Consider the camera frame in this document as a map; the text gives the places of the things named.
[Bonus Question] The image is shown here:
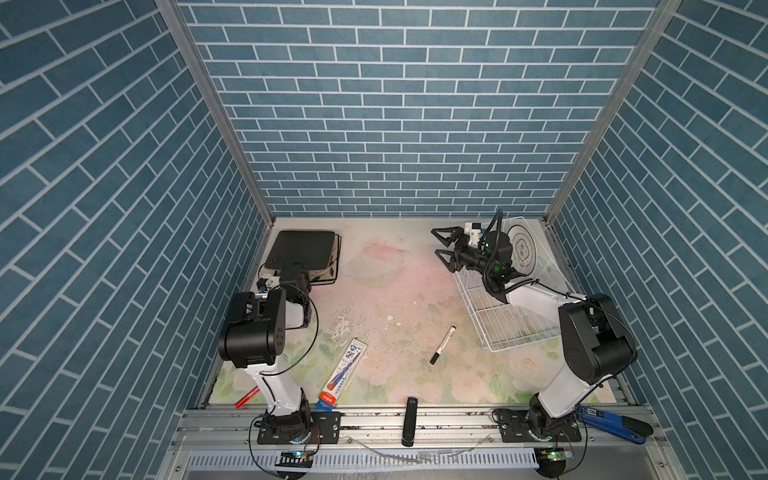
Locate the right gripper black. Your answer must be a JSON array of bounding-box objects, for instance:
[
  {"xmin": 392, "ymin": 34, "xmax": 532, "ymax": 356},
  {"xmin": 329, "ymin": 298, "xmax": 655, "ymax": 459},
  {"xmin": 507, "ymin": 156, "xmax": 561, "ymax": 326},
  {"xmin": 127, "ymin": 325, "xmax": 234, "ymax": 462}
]
[{"xmin": 435, "ymin": 228, "xmax": 496, "ymax": 279}]

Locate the square plate dark back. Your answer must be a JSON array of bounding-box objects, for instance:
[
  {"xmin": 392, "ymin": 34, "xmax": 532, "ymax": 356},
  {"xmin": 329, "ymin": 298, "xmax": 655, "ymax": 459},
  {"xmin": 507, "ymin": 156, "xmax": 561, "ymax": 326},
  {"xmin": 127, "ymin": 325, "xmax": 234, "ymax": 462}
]
[
  {"xmin": 309, "ymin": 234, "xmax": 342, "ymax": 286},
  {"xmin": 265, "ymin": 230, "xmax": 336, "ymax": 271}
]

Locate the round clear glass plate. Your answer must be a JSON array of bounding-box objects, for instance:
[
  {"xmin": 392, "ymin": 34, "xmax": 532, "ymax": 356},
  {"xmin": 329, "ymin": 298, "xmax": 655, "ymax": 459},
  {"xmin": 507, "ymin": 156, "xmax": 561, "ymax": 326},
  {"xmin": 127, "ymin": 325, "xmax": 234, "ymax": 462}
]
[{"xmin": 507, "ymin": 224, "xmax": 537, "ymax": 276}]

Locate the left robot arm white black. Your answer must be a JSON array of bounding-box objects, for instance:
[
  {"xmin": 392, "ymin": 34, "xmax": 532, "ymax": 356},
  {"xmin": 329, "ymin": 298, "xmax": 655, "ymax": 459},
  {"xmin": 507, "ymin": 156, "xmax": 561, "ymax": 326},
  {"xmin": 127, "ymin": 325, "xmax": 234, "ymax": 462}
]
[{"xmin": 218, "ymin": 263, "xmax": 313, "ymax": 441}]

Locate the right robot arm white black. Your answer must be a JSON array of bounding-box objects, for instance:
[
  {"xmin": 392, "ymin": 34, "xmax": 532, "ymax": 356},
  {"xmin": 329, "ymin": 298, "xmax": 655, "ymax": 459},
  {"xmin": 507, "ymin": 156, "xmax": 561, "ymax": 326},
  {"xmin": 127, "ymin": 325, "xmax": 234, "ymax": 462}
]
[{"xmin": 431, "ymin": 211, "xmax": 637, "ymax": 441}]

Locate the black white marker pen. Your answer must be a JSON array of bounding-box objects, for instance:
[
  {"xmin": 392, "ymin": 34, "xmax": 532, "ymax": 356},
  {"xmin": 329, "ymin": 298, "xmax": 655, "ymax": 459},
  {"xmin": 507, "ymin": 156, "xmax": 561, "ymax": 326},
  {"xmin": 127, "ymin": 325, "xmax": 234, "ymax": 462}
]
[{"xmin": 429, "ymin": 326, "xmax": 456, "ymax": 365}]

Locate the red marker pen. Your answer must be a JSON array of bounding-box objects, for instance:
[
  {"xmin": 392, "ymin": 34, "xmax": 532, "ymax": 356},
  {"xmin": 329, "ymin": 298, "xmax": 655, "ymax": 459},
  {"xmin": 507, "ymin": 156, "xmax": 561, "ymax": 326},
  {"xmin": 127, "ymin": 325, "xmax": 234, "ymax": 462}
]
[{"xmin": 234, "ymin": 386, "xmax": 261, "ymax": 409}]

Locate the black remote control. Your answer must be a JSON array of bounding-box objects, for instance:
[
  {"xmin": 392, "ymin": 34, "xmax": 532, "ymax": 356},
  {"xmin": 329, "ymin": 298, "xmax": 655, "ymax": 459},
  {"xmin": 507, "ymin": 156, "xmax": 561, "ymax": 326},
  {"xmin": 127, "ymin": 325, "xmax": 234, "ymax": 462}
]
[{"xmin": 401, "ymin": 397, "xmax": 418, "ymax": 448}]

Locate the left green circuit board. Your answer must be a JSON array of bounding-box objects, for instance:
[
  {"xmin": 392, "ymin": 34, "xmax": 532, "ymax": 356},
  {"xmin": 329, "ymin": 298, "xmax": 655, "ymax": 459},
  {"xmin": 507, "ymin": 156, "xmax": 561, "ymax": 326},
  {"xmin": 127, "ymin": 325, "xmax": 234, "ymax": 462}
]
[{"xmin": 275, "ymin": 451, "xmax": 316, "ymax": 470}]

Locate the green circuit board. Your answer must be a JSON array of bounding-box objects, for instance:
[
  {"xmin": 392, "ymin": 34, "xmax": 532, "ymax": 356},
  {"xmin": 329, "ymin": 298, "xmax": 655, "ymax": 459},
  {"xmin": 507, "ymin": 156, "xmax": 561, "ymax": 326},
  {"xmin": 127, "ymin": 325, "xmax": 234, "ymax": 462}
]
[
  {"xmin": 275, "ymin": 451, "xmax": 316, "ymax": 470},
  {"xmin": 534, "ymin": 447, "xmax": 572, "ymax": 471}
]

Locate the right green circuit board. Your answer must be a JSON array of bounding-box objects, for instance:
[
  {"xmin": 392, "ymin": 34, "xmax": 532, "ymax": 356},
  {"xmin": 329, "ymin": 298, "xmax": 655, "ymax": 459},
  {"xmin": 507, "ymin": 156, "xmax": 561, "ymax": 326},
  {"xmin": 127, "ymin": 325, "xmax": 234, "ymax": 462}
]
[{"xmin": 534, "ymin": 447, "xmax": 572, "ymax": 471}]

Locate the blue black crimping tool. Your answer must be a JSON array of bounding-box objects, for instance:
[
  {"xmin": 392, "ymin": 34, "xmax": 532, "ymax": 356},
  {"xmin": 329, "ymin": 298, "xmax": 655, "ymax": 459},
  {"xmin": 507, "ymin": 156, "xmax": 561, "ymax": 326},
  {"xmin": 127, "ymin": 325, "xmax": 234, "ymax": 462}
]
[{"xmin": 576, "ymin": 405, "xmax": 654, "ymax": 445}]

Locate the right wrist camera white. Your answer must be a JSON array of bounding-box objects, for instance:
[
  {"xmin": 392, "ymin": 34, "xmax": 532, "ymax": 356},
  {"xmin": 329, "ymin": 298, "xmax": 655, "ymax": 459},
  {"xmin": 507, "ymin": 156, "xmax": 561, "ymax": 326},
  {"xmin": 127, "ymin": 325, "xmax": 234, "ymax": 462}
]
[{"xmin": 464, "ymin": 222, "xmax": 486, "ymax": 248}]

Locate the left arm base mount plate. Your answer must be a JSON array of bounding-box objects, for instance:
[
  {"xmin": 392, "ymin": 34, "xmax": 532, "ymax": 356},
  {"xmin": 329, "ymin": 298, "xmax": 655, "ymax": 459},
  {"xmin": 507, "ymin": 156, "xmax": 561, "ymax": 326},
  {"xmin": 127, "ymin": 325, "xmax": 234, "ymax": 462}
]
[{"xmin": 256, "ymin": 411, "xmax": 342, "ymax": 445}]

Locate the aluminium rail frame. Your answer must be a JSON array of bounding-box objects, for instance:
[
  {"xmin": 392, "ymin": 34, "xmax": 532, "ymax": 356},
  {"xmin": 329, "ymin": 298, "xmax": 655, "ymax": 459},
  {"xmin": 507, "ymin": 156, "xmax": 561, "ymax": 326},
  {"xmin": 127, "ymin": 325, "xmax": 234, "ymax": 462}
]
[{"xmin": 158, "ymin": 404, "xmax": 684, "ymax": 479}]

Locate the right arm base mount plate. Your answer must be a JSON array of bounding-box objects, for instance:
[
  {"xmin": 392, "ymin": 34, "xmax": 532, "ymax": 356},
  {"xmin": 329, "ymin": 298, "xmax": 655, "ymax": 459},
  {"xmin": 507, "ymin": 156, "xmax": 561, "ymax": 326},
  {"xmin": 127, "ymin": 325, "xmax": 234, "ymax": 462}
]
[{"xmin": 491, "ymin": 408, "xmax": 582, "ymax": 443}]

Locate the white slotted cable duct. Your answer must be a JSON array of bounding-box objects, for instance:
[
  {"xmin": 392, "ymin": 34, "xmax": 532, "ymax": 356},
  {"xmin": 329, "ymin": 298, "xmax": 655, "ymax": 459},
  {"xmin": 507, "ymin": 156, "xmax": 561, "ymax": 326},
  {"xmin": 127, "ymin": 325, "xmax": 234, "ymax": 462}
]
[{"xmin": 186, "ymin": 447, "xmax": 539, "ymax": 473}]

